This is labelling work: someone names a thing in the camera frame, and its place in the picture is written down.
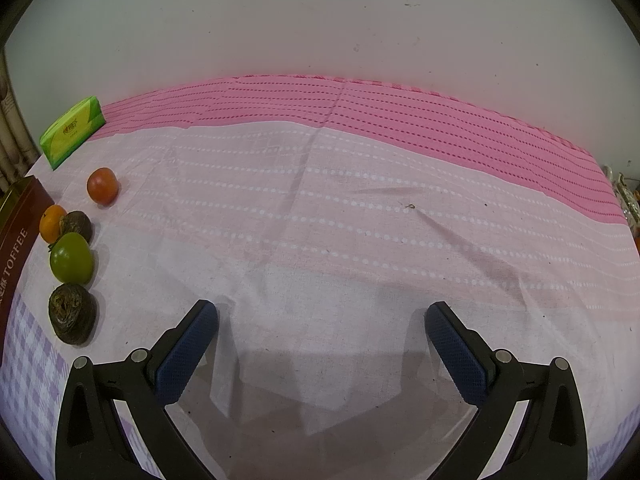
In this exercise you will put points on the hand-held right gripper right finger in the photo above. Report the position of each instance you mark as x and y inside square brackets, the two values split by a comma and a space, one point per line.
[452, 355]

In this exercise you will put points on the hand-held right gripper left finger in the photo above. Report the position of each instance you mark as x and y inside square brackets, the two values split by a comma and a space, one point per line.
[187, 355]

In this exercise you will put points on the dark brown dried fruit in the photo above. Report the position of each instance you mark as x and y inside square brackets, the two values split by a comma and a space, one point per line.
[72, 314]
[80, 227]

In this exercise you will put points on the green tomato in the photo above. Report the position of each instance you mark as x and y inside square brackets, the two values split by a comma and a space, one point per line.
[71, 259]

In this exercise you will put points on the small red tomato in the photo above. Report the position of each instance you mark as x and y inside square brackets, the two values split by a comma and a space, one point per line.
[103, 186]

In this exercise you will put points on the small orange tangerine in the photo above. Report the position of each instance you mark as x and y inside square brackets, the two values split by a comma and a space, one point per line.
[50, 225]

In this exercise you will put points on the gold and maroon tin box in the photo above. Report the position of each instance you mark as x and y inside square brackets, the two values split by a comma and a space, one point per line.
[20, 240]

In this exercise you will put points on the pink purple checked tablecloth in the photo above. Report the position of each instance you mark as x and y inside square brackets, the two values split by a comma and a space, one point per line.
[320, 240]

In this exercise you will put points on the small clutter pile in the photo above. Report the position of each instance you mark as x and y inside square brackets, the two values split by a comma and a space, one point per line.
[627, 195]

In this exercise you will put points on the green tissue pack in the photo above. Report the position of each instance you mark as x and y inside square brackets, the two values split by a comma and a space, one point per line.
[70, 130]

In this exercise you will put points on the beige wall pipes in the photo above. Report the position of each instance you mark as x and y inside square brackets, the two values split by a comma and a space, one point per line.
[10, 125]

